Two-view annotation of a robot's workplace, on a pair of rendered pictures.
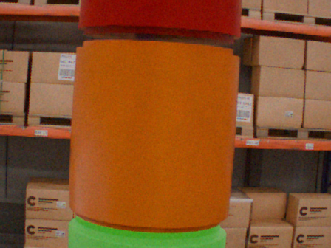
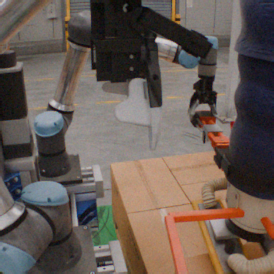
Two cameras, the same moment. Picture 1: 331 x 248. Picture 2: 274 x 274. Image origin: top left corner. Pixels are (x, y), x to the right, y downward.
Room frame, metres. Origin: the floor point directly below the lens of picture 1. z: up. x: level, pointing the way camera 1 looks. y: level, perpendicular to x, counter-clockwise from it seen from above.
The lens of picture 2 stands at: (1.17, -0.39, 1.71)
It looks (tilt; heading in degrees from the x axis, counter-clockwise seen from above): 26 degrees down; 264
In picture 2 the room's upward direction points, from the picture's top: straight up
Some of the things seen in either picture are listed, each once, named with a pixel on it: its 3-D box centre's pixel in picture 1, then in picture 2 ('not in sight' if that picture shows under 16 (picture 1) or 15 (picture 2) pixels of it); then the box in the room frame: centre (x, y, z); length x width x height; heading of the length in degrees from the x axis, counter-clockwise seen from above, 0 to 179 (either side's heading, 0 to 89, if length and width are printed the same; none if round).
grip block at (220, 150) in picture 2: not in sight; (230, 157); (0.76, -1.27, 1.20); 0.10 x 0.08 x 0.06; 178
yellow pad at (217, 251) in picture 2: not in sight; (221, 232); (0.87, -1.03, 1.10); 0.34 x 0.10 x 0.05; 88
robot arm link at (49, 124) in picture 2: not in sight; (50, 130); (1.40, -1.55, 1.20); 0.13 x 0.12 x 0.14; 84
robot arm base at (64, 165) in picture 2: not in sight; (53, 157); (1.40, -1.54, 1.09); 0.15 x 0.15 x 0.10
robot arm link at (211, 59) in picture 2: not in sight; (207, 50); (0.77, -1.61, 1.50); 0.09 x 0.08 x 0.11; 174
